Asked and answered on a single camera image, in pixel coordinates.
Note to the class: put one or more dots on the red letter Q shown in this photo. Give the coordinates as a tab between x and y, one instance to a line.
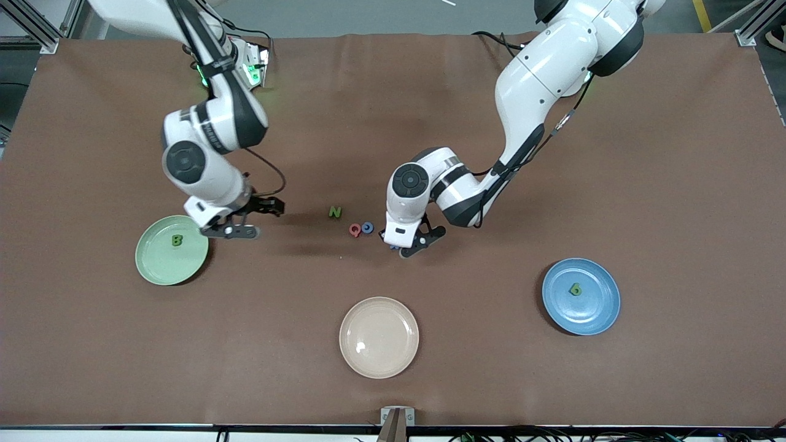
355	230

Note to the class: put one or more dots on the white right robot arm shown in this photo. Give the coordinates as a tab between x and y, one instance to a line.
215	178

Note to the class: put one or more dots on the green round plate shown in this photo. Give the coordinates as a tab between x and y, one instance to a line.
163	264

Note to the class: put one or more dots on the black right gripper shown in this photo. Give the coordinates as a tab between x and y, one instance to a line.
260	204

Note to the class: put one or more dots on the beige round plate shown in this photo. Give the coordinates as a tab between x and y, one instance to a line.
379	337

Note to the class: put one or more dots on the brown table cover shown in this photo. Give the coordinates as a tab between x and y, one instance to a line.
614	184

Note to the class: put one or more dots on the aluminium frame post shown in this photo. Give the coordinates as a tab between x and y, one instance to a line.
43	40
746	37

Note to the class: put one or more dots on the green letter u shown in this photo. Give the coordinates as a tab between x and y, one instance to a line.
575	289

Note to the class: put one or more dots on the green letter N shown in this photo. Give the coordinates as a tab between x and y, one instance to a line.
334	212

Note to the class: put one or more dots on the blue round plate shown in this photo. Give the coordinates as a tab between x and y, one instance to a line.
589	313

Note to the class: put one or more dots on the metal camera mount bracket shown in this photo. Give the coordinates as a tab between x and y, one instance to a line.
398	417

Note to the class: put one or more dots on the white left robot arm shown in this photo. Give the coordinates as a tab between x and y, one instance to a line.
540	80

